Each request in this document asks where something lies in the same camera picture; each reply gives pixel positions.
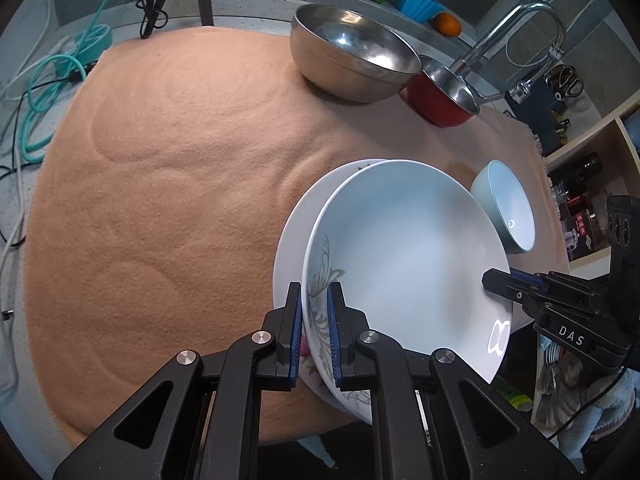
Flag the dark blue knife holder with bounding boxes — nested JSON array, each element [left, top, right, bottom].
[[505, 80, 601, 156]]

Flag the chrome faucet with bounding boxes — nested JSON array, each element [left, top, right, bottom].
[[447, 0, 568, 106]]

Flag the dark bottle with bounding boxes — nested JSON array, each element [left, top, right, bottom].
[[550, 154, 601, 183]]

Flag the teal cable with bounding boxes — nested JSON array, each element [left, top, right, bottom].
[[20, 0, 131, 163]]

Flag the blue fluted cup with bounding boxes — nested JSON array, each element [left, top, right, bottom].
[[395, 0, 443, 23]]

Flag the large steel bowl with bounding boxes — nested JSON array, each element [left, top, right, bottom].
[[290, 3, 423, 103]]

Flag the orange fruit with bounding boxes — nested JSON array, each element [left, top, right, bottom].
[[432, 12, 461, 37]]

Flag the white cable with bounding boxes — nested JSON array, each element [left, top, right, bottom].
[[0, 0, 91, 271]]

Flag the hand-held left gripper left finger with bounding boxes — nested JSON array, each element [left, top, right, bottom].
[[52, 281, 305, 480]]

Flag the black scissors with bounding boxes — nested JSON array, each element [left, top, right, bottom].
[[545, 64, 585, 98]]

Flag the small red steel bowl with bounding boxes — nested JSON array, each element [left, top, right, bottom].
[[406, 55, 482, 128]]

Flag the teal cable reel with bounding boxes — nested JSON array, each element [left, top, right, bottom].
[[74, 25, 112, 58]]

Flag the black ring light cable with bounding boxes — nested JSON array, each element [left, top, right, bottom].
[[137, 0, 168, 40]]

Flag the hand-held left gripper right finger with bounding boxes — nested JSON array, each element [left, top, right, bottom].
[[326, 281, 578, 480]]

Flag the white plate pink rose print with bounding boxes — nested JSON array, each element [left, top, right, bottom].
[[272, 159, 388, 411]]

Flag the wooden shelf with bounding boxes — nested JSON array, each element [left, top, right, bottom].
[[542, 95, 640, 271]]

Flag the brown cloth mat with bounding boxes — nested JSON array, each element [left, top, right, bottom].
[[22, 27, 571, 448]]

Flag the light blue ceramic bowl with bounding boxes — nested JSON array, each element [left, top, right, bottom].
[[469, 160, 536, 256]]

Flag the white plate grey leaf print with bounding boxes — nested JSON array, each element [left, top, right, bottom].
[[302, 160, 512, 427]]

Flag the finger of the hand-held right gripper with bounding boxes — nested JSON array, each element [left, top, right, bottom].
[[481, 268, 549, 317], [510, 270, 592, 294]]

